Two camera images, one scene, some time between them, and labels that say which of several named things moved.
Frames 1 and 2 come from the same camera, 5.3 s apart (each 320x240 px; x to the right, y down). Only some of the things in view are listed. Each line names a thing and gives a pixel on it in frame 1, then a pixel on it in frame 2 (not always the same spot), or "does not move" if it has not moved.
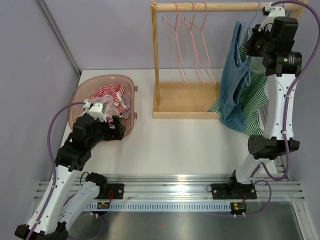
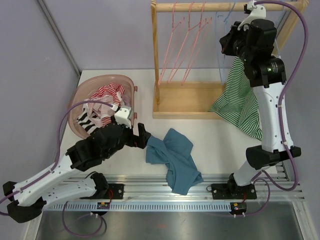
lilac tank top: x=126 y=112 does not move
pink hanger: x=184 y=69 -> x=175 y=32
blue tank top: x=232 y=113 -> x=173 y=151
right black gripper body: x=256 y=37 -> x=235 y=44
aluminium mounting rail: x=188 y=187 does not move
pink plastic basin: x=84 y=87 does not move
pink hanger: x=194 y=48 -> x=191 y=34
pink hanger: x=205 y=49 -> x=204 y=25
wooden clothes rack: x=192 y=100 does not move
